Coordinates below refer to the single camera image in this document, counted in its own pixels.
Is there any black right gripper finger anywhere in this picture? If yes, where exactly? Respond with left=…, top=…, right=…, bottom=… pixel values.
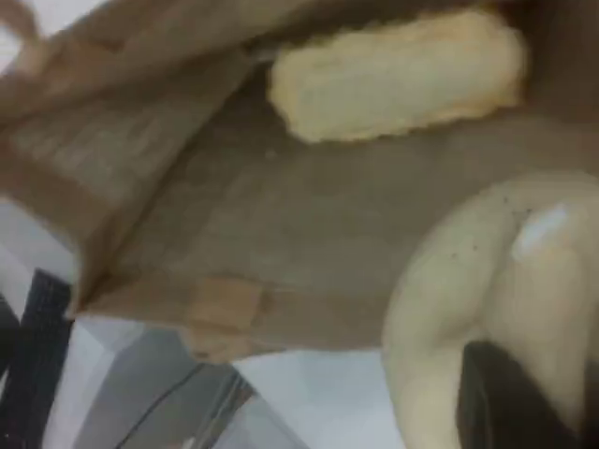
left=460, top=340, right=586, bottom=449

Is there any brown jute tote bag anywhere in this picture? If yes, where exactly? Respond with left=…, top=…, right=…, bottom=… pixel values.
left=0, top=0, right=599, bottom=366

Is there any long orange striped bread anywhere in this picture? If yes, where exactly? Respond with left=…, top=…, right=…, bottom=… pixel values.
left=266, top=8, right=530, bottom=144

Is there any dark textured object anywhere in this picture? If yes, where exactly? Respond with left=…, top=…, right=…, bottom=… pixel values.
left=0, top=268, right=74, bottom=449

